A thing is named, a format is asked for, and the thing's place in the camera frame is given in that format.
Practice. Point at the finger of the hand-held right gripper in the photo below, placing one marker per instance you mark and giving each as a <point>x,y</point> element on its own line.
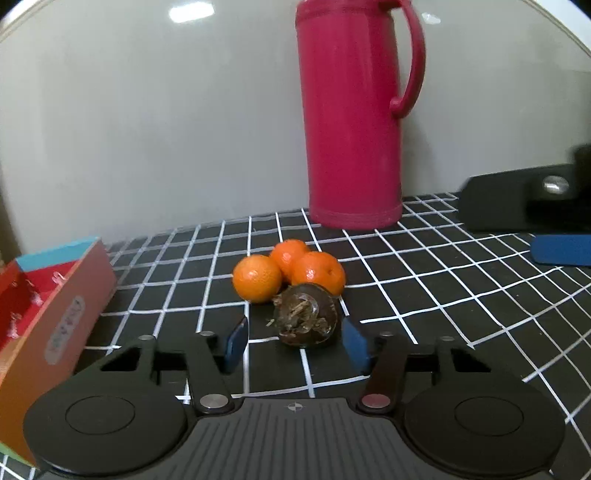
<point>563,250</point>
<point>498,203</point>

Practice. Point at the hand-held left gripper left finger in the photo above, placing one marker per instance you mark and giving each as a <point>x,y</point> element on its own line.
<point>235,344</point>

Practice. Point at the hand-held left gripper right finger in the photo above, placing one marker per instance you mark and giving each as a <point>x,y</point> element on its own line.
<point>355,346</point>

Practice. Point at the large dark wrinkled fruit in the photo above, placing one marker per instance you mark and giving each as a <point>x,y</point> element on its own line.
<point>307,318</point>

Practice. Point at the small orange tangerine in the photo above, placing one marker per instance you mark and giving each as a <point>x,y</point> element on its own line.
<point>256,279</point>
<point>288,254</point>
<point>318,274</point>

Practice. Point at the colourful cardboard box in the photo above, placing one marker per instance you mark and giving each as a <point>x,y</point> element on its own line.
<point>46,332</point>

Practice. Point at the black white-grid tablecloth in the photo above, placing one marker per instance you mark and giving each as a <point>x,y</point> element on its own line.
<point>438,300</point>

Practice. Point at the pink thermos jug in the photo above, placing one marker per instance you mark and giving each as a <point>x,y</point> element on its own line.
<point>351,129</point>

